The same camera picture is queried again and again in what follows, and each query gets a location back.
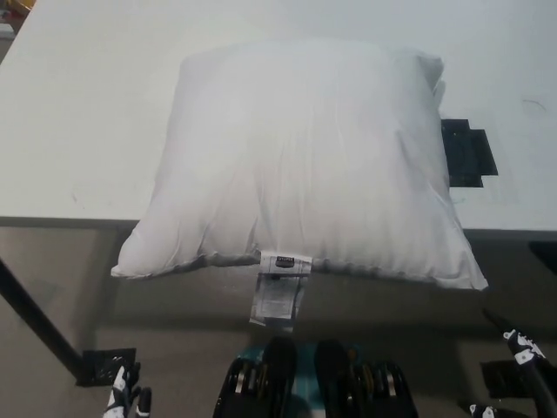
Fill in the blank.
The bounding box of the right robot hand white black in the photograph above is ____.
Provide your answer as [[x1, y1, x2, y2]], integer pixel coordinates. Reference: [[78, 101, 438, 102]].
[[468, 307, 557, 418]]

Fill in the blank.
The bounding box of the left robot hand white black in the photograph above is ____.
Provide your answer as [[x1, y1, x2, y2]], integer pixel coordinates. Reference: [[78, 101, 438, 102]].
[[102, 364, 153, 418]]

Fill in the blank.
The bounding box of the white pillow with label tag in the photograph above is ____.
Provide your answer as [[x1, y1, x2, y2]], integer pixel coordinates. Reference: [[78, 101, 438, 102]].
[[111, 37, 489, 336]]

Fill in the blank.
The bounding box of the black table leg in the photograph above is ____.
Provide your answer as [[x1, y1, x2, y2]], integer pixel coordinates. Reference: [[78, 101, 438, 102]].
[[0, 255, 86, 374]]

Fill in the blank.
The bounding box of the yellow object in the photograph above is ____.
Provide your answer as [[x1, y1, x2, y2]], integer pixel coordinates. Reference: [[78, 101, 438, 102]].
[[0, 0, 37, 14]]

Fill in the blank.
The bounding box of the black floor base plate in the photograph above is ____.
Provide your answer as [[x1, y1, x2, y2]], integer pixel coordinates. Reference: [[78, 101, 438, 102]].
[[77, 347, 141, 388], [480, 359, 524, 400]]

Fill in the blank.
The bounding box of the dark table frame beam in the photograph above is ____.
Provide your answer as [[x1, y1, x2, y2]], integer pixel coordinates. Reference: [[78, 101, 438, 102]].
[[527, 239, 557, 266]]

